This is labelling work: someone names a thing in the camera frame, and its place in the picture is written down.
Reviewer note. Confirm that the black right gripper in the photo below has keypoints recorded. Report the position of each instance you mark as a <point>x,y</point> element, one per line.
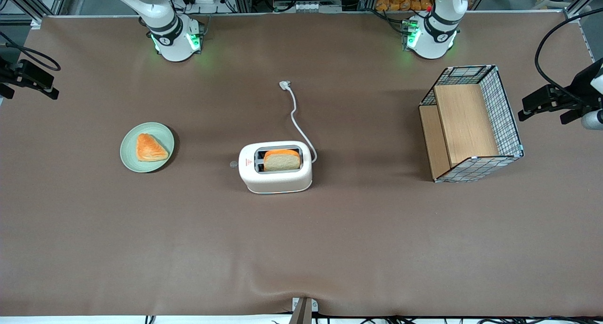
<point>5,74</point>

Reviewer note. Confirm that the bread slice in toaster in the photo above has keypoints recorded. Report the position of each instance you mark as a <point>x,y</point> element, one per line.
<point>281,161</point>

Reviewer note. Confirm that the pale green plate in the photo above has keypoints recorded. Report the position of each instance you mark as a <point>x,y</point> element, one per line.
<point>158,132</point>

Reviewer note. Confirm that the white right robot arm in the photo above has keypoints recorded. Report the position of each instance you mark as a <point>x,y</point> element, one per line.
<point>172,46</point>

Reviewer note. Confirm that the white two-slot toaster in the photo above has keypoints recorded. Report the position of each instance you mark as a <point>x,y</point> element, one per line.
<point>278,182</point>

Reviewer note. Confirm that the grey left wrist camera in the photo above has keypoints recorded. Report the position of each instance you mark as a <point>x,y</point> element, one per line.
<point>594,120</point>

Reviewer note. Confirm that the orange triangular pastry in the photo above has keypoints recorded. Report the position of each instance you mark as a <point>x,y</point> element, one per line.
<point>150,149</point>

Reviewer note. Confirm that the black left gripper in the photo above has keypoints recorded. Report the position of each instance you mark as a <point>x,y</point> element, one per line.
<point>577,89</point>

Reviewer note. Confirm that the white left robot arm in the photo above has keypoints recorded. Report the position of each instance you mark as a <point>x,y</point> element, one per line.
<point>431,46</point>

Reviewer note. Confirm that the brown table cover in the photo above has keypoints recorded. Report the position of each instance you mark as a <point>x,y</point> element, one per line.
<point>141,248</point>

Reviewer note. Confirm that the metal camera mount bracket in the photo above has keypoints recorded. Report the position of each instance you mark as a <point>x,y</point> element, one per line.
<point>304,314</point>

